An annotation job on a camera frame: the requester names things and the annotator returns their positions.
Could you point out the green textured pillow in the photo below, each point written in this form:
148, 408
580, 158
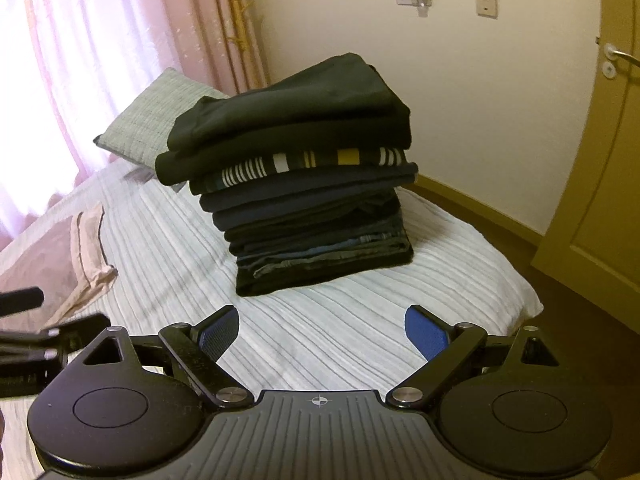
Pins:
140, 132

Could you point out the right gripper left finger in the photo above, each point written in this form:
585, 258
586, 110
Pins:
196, 350

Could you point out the wooden door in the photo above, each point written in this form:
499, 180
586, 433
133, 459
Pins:
592, 243

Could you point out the mauve folded blanket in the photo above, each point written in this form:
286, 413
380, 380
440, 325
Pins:
68, 264

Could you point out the stack of dark folded clothes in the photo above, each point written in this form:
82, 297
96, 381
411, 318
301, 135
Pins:
301, 177

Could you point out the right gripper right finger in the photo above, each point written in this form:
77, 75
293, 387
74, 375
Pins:
448, 350

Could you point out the silver door handle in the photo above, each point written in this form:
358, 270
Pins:
612, 55

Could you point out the pink sheer curtain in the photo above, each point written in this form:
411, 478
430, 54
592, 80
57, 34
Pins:
69, 67

